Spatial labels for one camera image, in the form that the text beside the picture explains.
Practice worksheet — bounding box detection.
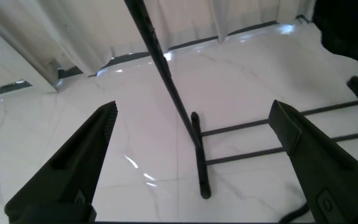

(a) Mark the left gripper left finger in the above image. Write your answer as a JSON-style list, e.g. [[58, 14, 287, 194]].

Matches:
[[4, 100, 119, 223]]

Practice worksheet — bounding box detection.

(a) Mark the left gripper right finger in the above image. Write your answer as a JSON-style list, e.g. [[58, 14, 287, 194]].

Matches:
[[268, 99, 358, 223]]

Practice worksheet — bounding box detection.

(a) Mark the black clothes rack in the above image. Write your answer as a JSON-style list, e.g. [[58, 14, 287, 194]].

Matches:
[[124, 0, 358, 200]]

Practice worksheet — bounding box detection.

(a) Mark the white curtain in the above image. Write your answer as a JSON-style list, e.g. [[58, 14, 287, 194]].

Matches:
[[0, 0, 316, 77]]

